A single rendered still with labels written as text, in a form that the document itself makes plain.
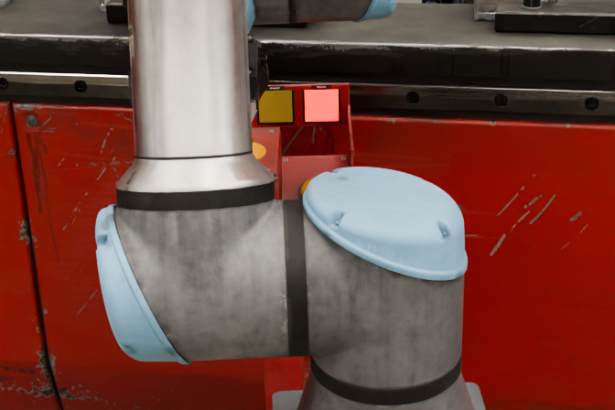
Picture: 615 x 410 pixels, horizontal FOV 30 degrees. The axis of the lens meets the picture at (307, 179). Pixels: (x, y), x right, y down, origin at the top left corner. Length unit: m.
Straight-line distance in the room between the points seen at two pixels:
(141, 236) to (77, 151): 0.95
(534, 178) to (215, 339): 0.89
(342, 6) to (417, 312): 0.43
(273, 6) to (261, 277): 0.42
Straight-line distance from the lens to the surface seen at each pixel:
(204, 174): 0.80
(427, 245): 0.79
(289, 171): 1.52
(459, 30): 1.64
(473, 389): 1.02
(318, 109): 1.54
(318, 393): 0.88
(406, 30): 1.64
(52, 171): 1.78
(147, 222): 0.80
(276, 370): 1.61
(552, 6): 1.65
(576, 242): 1.68
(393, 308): 0.81
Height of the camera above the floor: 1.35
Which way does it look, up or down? 24 degrees down
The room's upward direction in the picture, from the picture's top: 2 degrees counter-clockwise
